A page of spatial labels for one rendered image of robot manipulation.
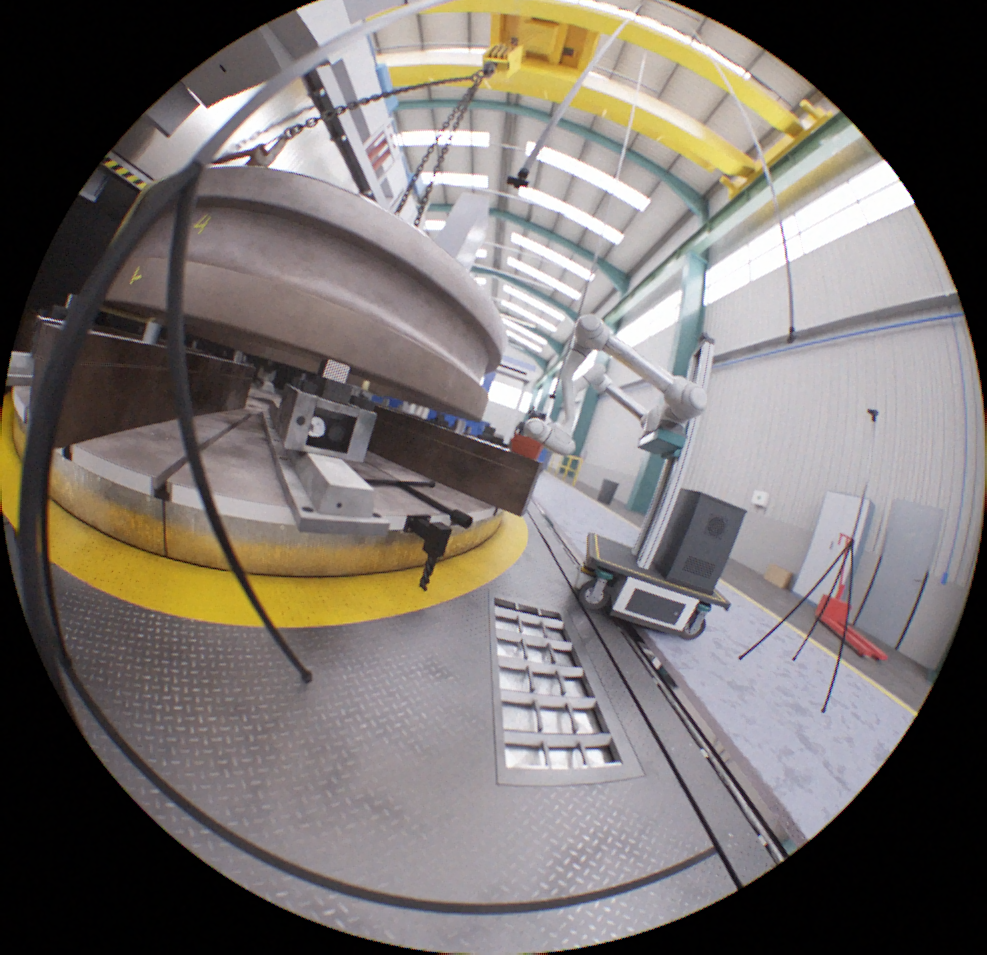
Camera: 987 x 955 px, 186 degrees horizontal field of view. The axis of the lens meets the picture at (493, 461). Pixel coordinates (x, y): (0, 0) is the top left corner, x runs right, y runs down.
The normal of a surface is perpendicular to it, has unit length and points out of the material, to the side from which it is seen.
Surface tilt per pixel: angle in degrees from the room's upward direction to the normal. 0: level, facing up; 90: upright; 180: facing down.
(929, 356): 90
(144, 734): 0
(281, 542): 90
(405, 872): 0
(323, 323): 90
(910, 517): 90
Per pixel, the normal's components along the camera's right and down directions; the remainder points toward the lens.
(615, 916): 0.32, -0.94
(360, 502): 0.70, 0.29
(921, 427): -0.95, -0.32
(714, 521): -0.30, -0.03
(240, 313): 0.54, 0.25
